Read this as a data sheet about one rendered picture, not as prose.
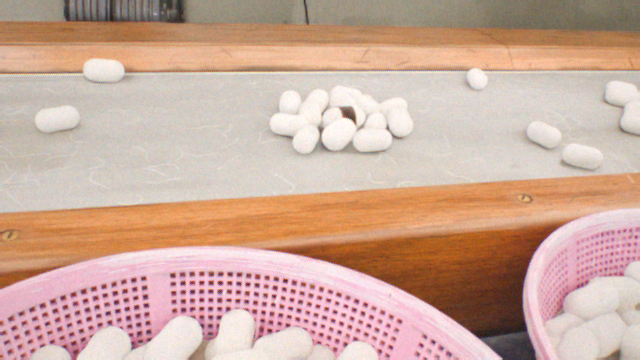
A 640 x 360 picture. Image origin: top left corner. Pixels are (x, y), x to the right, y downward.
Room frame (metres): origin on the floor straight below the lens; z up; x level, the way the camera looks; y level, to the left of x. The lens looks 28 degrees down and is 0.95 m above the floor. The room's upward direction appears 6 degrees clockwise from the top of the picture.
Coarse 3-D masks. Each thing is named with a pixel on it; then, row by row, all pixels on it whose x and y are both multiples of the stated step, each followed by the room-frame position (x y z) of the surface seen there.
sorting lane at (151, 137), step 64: (0, 128) 0.43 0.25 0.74; (128, 128) 0.45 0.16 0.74; (192, 128) 0.46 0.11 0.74; (256, 128) 0.48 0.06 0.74; (320, 128) 0.49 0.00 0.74; (448, 128) 0.52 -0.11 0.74; (512, 128) 0.54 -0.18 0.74; (576, 128) 0.55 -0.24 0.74; (0, 192) 0.33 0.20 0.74; (64, 192) 0.34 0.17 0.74; (128, 192) 0.35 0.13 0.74; (192, 192) 0.36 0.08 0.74; (256, 192) 0.37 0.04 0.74; (320, 192) 0.37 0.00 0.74
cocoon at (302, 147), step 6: (306, 126) 0.45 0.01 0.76; (312, 126) 0.45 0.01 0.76; (300, 132) 0.44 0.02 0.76; (306, 132) 0.44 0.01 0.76; (312, 132) 0.44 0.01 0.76; (318, 132) 0.45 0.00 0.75; (294, 138) 0.43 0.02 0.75; (300, 138) 0.43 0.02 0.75; (306, 138) 0.43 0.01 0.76; (312, 138) 0.43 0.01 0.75; (318, 138) 0.45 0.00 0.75; (294, 144) 0.43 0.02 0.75; (300, 144) 0.43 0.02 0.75; (306, 144) 0.43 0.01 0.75; (312, 144) 0.43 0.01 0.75; (300, 150) 0.43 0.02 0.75; (306, 150) 0.43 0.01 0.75; (312, 150) 0.43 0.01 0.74
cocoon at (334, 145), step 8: (336, 120) 0.46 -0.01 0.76; (344, 120) 0.46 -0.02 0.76; (328, 128) 0.45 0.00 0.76; (336, 128) 0.44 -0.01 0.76; (344, 128) 0.45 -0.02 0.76; (352, 128) 0.46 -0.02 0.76; (328, 136) 0.44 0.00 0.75; (336, 136) 0.44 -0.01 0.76; (344, 136) 0.44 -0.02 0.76; (352, 136) 0.45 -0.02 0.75; (328, 144) 0.44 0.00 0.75; (336, 144) 0.44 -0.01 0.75; (344, 144) 0.44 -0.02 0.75
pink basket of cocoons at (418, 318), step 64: (128, 256) 0.24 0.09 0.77; (192, 256) 0.25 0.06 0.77; (256, 256) 0.25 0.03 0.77; (0, 320) 0.20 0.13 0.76; (64, 320) 0.21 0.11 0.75; (128, 320) 0.23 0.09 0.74; (256, 320) 0.24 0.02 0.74; (320, 320) 0.24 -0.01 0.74; (384, 320) 0.23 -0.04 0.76; (448, 320) 0.21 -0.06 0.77
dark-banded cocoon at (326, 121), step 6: (336, 108) 0.48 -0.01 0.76; (354, 108) 0.49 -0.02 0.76; (324, 114) 0.48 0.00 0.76; (330, 114) 0.48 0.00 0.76; (336, 114) 0.48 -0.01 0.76; (360, 114) 0.49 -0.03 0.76; (324, 120) 0.48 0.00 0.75; (330, 120) 0.47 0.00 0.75; (360, 120) 0.48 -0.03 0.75; (324, 126) 0.48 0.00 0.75; (360, 126) 0.48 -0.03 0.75
